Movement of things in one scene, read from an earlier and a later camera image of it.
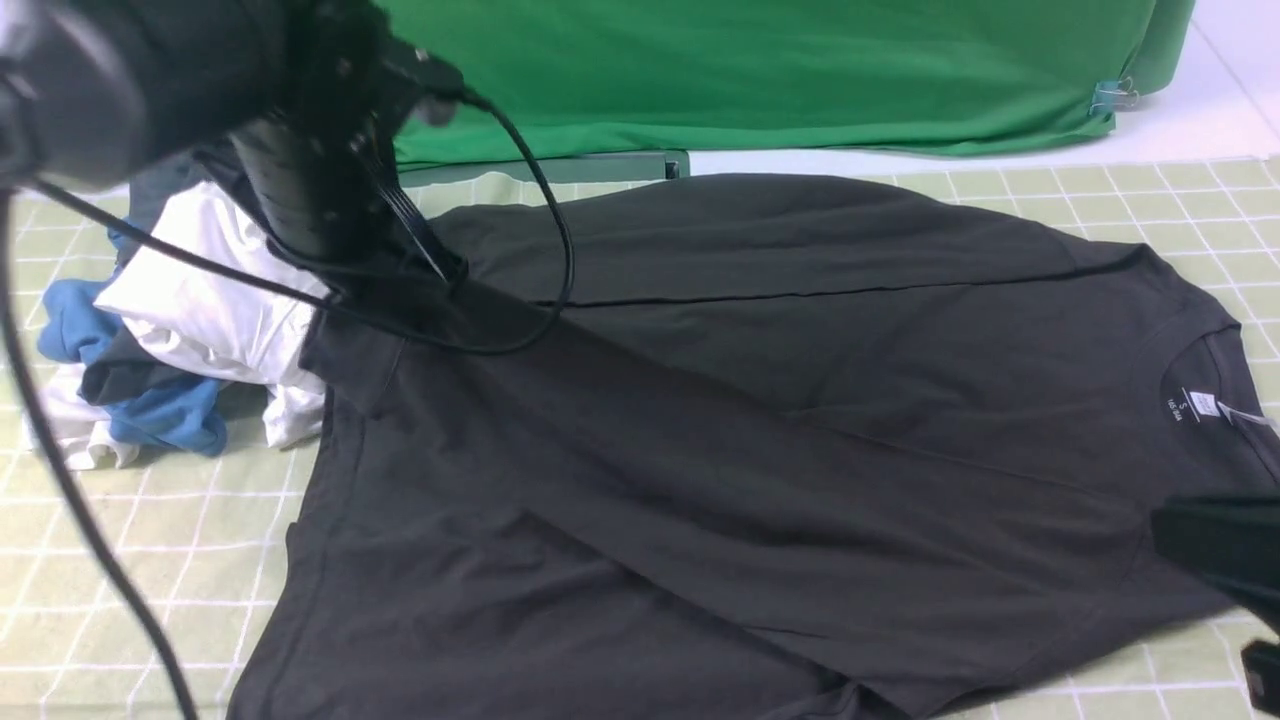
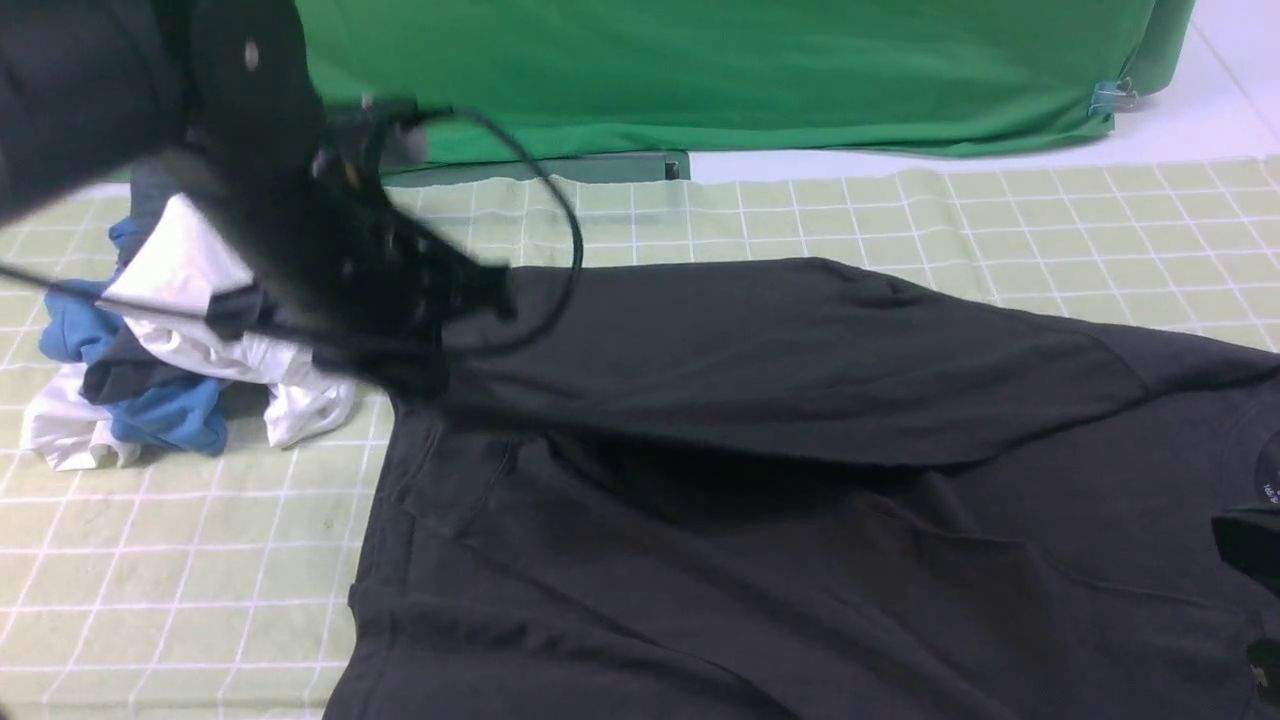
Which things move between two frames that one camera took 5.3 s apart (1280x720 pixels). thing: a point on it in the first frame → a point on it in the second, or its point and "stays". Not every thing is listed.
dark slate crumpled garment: [136, 364] stays
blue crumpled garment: [73, 325] stays
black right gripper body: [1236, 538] → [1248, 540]
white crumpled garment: [215, 297] stays
